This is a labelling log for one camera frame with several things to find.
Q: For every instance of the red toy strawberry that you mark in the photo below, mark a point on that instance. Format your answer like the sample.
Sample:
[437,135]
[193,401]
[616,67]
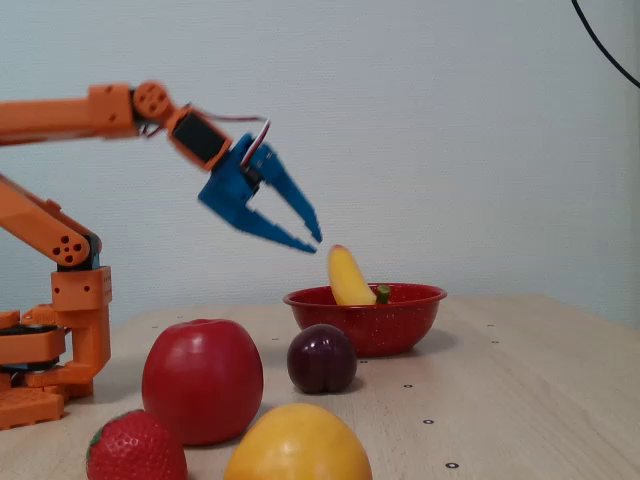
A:
[135,450]

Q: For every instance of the dark purple toy plum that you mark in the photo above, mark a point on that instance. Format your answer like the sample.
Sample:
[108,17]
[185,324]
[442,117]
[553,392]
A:
[321,360]

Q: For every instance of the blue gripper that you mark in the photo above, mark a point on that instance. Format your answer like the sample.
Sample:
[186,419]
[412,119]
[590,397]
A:
[229,191]

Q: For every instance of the red speckled enamel bowl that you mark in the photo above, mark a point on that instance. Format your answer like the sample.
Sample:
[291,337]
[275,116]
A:
[380,325]

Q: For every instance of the toy orange fruit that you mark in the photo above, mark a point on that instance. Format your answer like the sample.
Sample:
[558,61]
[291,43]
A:
[297,447]

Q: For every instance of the orange robot base mount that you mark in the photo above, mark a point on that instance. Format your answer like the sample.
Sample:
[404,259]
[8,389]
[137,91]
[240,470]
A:
[87,345]

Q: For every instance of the red toy apple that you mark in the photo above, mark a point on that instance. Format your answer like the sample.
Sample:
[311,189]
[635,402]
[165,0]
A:
[202,382]

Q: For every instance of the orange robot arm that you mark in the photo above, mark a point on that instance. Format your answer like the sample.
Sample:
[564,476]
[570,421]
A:
[50,117]

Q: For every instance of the yellow toy banana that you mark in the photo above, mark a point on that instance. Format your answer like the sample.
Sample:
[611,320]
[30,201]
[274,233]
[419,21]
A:
[347,280]

